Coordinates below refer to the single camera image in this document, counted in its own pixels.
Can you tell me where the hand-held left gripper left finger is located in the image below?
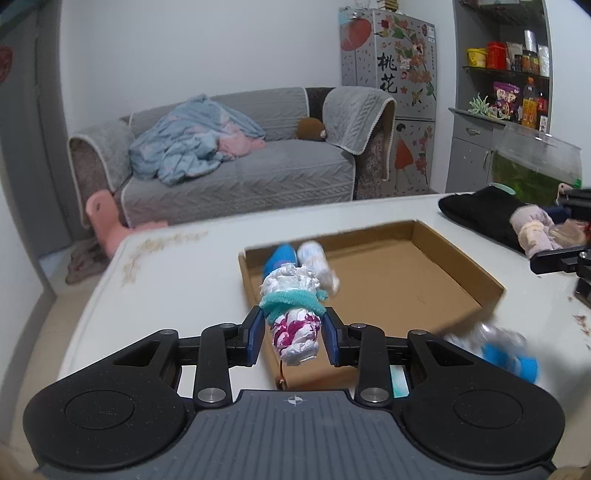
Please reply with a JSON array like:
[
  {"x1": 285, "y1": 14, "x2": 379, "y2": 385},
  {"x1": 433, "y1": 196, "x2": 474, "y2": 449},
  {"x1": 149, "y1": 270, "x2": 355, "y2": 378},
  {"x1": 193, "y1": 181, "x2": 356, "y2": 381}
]
[{"x1": 111, "y1": 305, "x2": 269, "y2": 409}]

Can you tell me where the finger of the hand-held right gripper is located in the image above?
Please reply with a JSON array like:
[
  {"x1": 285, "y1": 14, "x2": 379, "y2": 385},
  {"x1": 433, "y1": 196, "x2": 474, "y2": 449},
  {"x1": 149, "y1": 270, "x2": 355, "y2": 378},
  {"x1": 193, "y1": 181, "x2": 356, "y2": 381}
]
[
  {"x1": 556, "y1": 188, "x2": 591, "y2": 208},
  {"x1": 530, "y1": 247, "x2": 591, "y2": 306}
]

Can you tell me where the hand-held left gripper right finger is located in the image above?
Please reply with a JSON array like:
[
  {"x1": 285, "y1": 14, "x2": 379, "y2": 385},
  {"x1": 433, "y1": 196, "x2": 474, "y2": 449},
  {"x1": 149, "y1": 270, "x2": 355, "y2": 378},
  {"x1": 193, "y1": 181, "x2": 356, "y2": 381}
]
[{"x1": 321, "y1": 307, "x2": 467, "y2": 407}]

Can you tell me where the white magenta cloth bundle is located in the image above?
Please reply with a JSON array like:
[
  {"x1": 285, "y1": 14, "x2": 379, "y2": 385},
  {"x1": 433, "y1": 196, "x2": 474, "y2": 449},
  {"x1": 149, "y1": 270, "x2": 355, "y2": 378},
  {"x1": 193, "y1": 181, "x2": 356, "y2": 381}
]
[{"x1": 259, "y1": 263, "x2": 329, "y2": 367}]

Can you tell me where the pink fluffy cloth bundle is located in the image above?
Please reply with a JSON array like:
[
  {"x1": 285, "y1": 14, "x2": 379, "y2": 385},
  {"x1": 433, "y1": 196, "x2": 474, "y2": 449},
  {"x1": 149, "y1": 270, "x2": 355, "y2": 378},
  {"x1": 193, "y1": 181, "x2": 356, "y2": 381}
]
[{"x1": 509, "y1": 205, "x2": 561, "y2": 258}]

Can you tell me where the shallow cardboard box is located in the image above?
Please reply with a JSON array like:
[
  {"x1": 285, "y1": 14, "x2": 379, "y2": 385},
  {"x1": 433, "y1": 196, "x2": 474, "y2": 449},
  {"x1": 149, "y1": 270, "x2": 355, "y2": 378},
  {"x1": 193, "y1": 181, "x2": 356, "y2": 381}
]
[{"x1": 238, "y1": 220, "x2": 506, "y2": 391}]

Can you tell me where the plain white cloth bundle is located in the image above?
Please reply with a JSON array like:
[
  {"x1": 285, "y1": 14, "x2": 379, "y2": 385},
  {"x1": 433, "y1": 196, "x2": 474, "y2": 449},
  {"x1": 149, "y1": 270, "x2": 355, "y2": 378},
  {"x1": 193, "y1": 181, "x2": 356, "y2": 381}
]
[{"x1": 296, "y1": 240, "x2": 341, "y2": 294}]

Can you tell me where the blue cloth bundle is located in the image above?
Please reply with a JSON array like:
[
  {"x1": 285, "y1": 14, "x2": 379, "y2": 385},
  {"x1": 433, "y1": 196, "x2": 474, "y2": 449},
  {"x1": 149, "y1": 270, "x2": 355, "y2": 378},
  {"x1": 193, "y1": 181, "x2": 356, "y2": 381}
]
[{"x1": 262, "y1": 244, "x2": 301, "y2": 278}]

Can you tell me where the glass fish tank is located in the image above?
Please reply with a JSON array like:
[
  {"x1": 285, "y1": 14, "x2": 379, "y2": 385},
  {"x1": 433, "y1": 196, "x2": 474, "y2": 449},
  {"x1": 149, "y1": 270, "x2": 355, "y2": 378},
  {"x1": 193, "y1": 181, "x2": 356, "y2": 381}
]
[{"x1": 492, "y1": 124, "x2": 583, "y2": 206}]

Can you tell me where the black folded cloth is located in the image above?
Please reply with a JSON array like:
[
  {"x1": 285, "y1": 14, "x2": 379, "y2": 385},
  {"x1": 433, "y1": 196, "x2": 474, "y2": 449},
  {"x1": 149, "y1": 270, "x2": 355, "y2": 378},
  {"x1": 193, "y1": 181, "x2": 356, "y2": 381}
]
[{"x1": 438, "y1": 187, "x2": 561, "y2": 252}]

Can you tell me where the white rolled bundle blue band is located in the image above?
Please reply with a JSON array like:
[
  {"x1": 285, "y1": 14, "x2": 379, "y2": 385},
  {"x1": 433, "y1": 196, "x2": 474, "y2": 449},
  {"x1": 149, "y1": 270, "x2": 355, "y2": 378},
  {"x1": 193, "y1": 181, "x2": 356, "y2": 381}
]
[{"x1": 443, "y1": 323, "x2": 540, "y2": 384}]

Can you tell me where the orange drink bottle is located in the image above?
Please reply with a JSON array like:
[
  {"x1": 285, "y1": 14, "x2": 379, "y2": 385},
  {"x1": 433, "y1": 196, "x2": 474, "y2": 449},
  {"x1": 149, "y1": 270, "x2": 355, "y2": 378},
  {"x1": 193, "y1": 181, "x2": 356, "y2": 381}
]
[{"x1": 522, "y1": 77, "x2": 539, "y2": 129}]

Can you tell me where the grey kitchen cabinet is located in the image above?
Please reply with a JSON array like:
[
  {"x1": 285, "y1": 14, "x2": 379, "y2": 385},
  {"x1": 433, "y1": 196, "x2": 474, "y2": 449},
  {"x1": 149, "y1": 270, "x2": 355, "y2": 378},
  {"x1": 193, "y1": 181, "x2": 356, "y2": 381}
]
[{"x1": 445, "y1": 0, "x2": 555, "y2": 195}]

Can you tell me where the purple snack bag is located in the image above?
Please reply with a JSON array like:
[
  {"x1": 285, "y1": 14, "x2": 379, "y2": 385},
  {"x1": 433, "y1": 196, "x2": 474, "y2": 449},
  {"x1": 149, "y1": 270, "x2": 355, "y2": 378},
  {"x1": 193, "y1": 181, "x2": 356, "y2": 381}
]
[{"x1": 492, "y1": 82, "x2": 522, "y2": 121}]

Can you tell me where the small green plant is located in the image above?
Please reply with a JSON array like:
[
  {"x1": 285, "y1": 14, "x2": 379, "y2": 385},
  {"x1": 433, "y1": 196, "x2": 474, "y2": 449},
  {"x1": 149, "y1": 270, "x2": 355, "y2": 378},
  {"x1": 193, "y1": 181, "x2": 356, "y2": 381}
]
[{"x1": 468, "y1": 93, "x2": 497, "y2": 116}]

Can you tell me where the grey quilted sofa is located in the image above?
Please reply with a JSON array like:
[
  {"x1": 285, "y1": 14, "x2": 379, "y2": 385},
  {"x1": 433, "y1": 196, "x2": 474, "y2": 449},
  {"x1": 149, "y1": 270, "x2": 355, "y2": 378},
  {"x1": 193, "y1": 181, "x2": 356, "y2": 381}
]
[{"x1": 68, "y1": 86, "x2": 398, "y2": 229}]

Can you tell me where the red tin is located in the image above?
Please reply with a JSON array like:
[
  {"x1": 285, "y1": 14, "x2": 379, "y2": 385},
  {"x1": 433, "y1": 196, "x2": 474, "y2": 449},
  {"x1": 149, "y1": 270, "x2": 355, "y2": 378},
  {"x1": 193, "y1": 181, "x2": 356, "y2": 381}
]
[{"x1": 486, "y1": 41, "x2": 507, "y2": 70}]

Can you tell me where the grey floor rag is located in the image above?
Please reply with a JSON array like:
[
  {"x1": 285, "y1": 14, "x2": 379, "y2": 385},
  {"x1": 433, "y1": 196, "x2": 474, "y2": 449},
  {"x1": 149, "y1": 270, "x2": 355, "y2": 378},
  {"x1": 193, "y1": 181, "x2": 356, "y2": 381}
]
[{"x1": 65, "y1": 242, "x2": 112, "y2": 284}]

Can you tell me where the pink plastic chair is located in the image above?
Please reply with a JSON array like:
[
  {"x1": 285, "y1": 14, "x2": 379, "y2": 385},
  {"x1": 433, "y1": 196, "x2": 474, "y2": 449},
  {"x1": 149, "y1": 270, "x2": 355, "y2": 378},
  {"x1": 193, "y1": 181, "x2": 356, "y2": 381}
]
[{"x1": 84, "y1": 190, "x2": 169, "y2": 254}]

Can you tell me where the light blue blanket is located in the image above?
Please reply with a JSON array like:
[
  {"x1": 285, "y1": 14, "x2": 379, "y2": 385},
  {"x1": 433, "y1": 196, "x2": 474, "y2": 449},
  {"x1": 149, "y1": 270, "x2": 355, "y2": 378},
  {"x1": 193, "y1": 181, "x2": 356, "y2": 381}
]
[{"x1": 128, "y1": 95, "x2": 266, "y2": 185}]

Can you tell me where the brown plush toy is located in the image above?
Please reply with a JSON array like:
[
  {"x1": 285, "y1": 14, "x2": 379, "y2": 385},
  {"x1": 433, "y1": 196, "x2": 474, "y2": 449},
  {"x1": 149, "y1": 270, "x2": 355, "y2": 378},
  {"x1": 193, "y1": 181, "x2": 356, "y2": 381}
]
[{"x1": 295, "y1": 117, "x2": 328, "y2": 141}]

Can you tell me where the flower decal fridge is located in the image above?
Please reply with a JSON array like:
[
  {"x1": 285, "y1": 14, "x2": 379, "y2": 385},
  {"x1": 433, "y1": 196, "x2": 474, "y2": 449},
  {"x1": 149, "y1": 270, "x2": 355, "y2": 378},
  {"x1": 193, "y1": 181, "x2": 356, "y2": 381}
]
[{"x1": 339, "y1": 7, "x2": 437, "y2": 197}]

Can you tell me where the grey quilted armrest cover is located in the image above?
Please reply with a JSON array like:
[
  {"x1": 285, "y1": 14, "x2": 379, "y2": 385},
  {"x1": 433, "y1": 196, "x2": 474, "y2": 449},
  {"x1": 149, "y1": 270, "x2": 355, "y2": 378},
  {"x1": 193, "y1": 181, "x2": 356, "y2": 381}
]
[{"x1": 322, "y1": 86, "x2": 397, "y2": 155}]

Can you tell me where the grey door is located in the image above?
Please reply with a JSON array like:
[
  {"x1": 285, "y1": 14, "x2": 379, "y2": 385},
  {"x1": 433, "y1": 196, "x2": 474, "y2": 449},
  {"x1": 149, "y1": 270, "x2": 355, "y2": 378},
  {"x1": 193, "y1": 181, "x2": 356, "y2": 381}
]
[{"x1": 0, "y1": 32, "x2": 88, "y2": 259}]

